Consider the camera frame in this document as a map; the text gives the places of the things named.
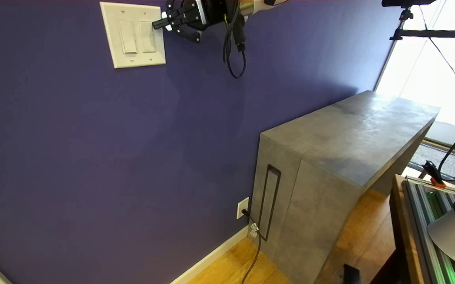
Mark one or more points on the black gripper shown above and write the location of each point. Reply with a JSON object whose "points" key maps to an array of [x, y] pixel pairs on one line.
{"points": [[212, 11]]}

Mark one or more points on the white baseboard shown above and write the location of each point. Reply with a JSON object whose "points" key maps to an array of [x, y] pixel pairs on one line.
{"points": [[212, 257]]}

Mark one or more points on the black clamp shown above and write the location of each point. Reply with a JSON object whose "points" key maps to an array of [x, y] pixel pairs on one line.
{"points": [[431, 170]]}

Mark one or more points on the grey concrete-look table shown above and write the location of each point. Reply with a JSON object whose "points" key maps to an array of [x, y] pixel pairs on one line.
{"points": [[343, 142]]}

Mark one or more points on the small white adapter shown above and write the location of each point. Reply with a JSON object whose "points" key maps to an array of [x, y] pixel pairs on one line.
{"points": [[253, 229]]}

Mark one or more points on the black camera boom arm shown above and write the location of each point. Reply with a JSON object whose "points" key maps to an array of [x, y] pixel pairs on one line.
{"points": [[437, 33]]}

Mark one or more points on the white light switch plate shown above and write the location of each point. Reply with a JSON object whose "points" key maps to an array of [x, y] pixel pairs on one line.
{"points": [[133, 58]]}

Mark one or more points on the white outlet with plug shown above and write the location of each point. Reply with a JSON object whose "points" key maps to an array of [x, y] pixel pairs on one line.
{"points": [[240, 204]]}

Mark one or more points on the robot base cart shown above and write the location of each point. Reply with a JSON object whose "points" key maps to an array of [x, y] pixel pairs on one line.
{"points": [[411, 237]]}

